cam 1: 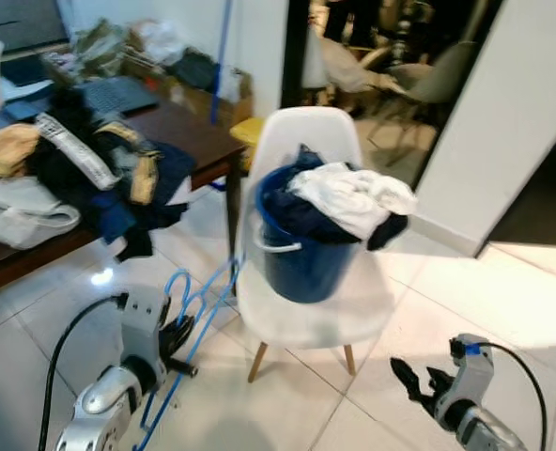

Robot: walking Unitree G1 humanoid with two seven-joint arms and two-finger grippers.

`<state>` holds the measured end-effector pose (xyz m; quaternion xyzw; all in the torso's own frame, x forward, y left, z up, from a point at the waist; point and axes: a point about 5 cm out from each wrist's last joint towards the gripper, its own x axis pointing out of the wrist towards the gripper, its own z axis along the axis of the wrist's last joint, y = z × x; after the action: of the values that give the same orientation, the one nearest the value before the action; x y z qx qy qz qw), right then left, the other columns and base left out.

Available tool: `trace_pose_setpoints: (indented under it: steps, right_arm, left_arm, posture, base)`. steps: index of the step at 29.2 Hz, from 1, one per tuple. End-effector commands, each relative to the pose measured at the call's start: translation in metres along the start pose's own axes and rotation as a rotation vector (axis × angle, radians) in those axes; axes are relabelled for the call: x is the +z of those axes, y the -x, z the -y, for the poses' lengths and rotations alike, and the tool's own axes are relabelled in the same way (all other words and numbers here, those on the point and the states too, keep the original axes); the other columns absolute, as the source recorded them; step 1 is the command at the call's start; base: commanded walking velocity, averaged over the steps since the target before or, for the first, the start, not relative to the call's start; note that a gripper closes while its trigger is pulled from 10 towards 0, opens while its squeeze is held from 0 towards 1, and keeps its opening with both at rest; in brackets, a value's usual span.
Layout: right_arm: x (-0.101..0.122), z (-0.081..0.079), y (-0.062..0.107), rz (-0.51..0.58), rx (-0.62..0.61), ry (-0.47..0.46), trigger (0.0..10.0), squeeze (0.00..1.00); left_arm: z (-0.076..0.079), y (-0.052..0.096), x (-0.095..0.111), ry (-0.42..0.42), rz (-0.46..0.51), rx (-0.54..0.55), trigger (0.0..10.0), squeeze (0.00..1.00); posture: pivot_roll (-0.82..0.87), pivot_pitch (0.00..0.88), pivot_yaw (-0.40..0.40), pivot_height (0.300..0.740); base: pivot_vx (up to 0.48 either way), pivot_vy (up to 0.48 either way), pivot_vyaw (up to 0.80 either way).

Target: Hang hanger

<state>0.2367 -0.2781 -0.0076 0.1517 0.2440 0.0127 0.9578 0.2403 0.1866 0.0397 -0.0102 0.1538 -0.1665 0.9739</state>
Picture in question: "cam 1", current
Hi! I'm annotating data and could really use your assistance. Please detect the blue plastic hanger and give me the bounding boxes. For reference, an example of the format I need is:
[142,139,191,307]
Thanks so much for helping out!
[132,268,224,451]
[151,256,244,443]

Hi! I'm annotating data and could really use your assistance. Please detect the white printed T-shirt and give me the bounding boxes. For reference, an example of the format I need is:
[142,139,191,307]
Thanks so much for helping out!
[287,163,419,241]

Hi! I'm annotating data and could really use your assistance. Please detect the white shell chair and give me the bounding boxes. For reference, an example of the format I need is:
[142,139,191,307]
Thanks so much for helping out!
[236,105,398,384]

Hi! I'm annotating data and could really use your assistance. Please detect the blue plastic bucket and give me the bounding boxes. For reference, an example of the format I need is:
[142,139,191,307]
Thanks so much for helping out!
[253,164,365,305]

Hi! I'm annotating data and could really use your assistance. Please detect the dark navy garment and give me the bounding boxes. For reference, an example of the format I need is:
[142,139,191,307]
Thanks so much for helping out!
[259,144,410,252]

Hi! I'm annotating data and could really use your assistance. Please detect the navy clothes pile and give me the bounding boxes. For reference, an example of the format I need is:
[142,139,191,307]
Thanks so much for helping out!
[26,89,196,264]

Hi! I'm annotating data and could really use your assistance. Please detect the grey garment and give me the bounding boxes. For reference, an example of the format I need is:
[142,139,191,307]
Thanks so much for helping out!
[0,176,82,252]

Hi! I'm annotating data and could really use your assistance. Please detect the dark wooden table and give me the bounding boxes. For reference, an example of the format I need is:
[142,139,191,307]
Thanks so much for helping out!
[0,94,251,300]

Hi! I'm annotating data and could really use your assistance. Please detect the yellow container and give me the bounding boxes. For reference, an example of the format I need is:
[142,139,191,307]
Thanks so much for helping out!
[228,117,266,172]

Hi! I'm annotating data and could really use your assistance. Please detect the brown cardboard boxes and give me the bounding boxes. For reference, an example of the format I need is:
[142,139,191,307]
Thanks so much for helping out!
[118,42,256,130]

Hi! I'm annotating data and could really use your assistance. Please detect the tan garment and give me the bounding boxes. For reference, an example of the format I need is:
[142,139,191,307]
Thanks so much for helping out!
[0,122,44,181]

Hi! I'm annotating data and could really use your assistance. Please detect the black garment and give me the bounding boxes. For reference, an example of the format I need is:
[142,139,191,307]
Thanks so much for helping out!
[170,49,220,92]

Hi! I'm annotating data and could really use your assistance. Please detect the white plastic bag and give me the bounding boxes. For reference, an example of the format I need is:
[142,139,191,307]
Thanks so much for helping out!
[132,19,190,67]

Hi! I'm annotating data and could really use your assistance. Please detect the green camouflage bag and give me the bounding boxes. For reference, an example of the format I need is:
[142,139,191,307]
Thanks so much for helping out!
[71,19,129,78]

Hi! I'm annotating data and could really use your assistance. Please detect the grey shell chair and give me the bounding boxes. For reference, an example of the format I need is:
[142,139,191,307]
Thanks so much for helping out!
[367,39,478,153]

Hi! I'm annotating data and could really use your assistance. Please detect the beige garment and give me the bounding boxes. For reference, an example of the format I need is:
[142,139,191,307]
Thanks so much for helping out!
[317,33,401,95]

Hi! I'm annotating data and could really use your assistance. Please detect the dark monitor screen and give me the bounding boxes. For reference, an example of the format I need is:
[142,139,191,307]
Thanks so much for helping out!
[0,0,68,53]

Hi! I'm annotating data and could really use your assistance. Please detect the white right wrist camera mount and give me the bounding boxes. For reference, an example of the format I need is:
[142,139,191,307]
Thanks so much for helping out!
[442,334,497,421]

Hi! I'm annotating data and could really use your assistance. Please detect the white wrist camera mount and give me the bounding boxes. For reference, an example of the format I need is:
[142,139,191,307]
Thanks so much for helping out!
[442,334,497,421]
[116,285,173,379]

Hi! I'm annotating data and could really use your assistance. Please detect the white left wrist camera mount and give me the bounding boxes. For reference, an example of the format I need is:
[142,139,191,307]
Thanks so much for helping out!
[116,285,173,379]

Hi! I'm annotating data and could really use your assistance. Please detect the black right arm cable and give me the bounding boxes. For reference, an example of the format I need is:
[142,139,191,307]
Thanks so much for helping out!
[475,341,550,451]

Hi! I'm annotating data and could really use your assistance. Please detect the white printed strap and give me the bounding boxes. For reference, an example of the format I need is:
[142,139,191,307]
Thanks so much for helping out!
[34,113,121,192]

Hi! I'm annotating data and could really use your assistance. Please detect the blue broom handle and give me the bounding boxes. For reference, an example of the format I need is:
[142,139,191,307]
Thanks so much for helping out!
[208,0,236,102]

